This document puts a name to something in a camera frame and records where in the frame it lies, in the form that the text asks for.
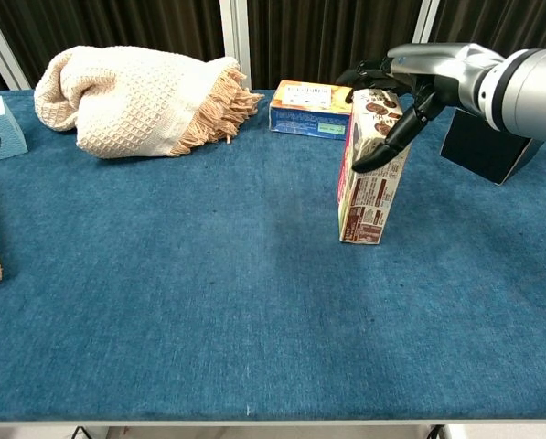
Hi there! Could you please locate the right robot hand silver back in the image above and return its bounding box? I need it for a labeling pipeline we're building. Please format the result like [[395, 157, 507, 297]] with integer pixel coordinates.
[[335, 43, 505, 174]]

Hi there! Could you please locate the white and red cookie box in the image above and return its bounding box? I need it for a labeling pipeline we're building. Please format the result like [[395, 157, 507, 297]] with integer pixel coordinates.
[[336, 89, 413, 246]]

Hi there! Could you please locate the black cardboard box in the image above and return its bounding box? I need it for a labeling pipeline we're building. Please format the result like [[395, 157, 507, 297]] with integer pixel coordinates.
[[439, 107, 546, 187]]

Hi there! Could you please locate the orange and blue snack box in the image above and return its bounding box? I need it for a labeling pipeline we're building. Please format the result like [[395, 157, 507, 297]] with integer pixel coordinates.
[[268, 80, 356, 142]]

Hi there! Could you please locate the beige fringed woven towel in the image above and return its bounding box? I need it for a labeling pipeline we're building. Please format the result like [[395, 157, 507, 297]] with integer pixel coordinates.
[[33, 44, 265, 160]]

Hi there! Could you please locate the blue table mat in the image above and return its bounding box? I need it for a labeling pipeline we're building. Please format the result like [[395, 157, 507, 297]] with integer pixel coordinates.
[[0, 88, 546, 423]]

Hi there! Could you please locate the light blue cube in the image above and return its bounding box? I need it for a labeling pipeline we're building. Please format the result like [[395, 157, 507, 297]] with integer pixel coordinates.
[[0, 94, 29, 166]]

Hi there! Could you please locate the white frame post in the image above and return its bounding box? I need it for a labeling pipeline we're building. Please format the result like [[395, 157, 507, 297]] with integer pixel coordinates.
[[0, 8, 32, 91], [412, 0, 441, 46], [219, 0, 253, 91]]

